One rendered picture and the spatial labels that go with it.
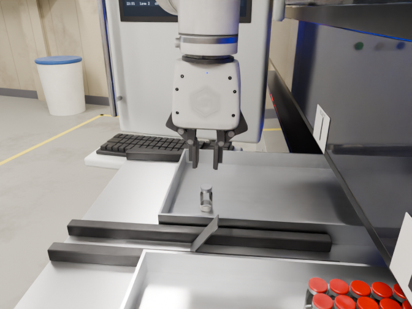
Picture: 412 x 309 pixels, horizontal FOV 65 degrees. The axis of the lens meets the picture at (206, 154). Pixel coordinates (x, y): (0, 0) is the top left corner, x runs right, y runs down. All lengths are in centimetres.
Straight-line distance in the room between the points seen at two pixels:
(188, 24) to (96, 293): 36
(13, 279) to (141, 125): 111
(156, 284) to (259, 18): 76
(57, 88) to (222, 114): 390
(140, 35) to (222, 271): 81
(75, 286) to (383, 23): 47
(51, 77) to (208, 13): 391
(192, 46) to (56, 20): 450
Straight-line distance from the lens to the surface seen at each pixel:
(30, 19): 509
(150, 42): 107
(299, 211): 60
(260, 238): 50
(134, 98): 113
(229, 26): 45
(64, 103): 435
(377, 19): 42
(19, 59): 549
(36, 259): 200
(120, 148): 99
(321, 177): 72
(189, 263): 45
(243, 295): 44
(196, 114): 48
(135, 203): 61
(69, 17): 478
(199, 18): 44
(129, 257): 47
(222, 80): 46
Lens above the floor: 120
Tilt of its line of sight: 24 degrees down
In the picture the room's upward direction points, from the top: straight up
